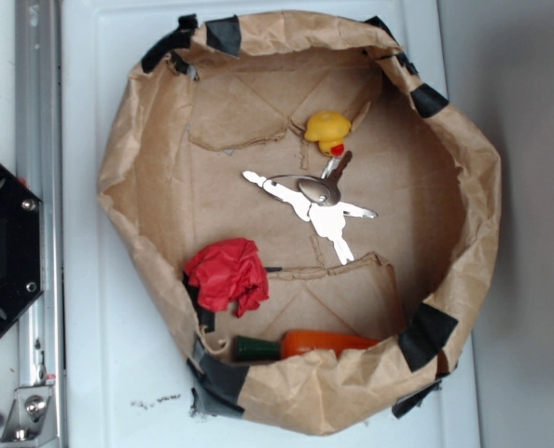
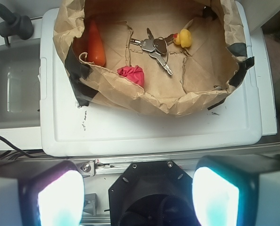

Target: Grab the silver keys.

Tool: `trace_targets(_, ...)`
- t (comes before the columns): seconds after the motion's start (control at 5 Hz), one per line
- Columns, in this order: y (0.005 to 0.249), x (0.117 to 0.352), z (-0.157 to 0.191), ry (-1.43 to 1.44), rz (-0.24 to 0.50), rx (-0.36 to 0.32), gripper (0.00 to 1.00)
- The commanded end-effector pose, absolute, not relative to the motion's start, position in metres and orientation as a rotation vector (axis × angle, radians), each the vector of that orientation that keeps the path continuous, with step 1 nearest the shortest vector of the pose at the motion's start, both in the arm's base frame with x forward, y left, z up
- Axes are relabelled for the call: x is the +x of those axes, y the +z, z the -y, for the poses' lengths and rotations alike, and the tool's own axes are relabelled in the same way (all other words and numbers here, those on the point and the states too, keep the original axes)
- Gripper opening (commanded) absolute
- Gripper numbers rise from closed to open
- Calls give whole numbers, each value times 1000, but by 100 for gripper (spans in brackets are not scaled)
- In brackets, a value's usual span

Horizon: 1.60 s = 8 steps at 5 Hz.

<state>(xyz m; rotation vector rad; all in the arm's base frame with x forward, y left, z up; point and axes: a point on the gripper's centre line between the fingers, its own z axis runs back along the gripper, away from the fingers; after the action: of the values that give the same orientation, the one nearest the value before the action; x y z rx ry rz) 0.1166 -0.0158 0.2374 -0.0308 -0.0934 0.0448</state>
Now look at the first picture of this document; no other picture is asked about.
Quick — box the crumpled red paper ball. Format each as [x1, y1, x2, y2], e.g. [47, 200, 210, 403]
[185, 238, 269, 317]

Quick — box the white tray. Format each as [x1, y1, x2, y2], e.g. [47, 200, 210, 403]
[62, 1, 480, 447]

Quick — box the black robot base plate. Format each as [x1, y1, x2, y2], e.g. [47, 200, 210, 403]
[0, 164, 43, 339]

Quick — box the brown paper bag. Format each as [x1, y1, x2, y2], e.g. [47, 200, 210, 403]
[98, 11, 501, 435]

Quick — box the orange toy carrot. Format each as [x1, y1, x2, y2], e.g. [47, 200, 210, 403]
[234, 329, 379, 362]

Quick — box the silver key bunch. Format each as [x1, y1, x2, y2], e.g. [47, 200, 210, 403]
[242, 151, 378, 265]

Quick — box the yellow rubber duck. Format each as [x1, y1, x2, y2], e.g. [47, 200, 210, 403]
[304, 111, 352, 157]

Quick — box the aluminium frame rail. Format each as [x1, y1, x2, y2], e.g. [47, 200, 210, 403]
[1, 1, 68, 447]

